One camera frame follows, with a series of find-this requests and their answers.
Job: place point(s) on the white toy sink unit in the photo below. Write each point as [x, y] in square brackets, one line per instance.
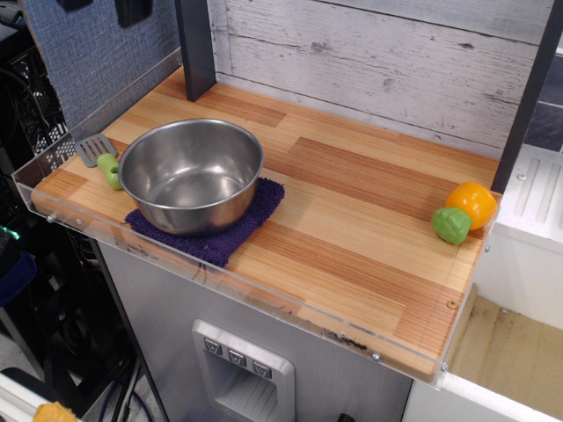
[506, 358]

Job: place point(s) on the purple cloth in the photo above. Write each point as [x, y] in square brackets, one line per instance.
[216, 249]

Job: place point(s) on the grey spatula green handle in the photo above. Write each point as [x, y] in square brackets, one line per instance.
[96, 151]

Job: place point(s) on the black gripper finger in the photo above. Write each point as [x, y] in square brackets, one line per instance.
[131, 12]
[74, 5]

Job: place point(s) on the silver toy fridge cabinet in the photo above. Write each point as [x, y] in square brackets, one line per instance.
[213, 358]

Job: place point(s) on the black plastic crate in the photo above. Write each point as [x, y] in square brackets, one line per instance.
[36, 113]

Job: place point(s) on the orange toy pepper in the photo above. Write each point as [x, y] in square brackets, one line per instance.
[476, 201]

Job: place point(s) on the dark grey post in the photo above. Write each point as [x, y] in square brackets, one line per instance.
[539, 71]
[196, 47]

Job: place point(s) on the green toy vegetable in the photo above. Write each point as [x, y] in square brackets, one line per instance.
[451, 224]

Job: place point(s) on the blue fabric panel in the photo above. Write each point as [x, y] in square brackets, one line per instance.
[98, 68]

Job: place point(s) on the stainless steel pot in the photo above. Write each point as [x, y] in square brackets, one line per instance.
[193, 177]

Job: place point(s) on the clear acrylic guard rail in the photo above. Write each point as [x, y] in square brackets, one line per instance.
[349, 254]

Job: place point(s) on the dark grey left post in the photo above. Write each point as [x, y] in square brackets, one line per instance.
[196, 47]

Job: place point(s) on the dark grey right post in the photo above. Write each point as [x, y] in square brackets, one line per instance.
[539, 71]

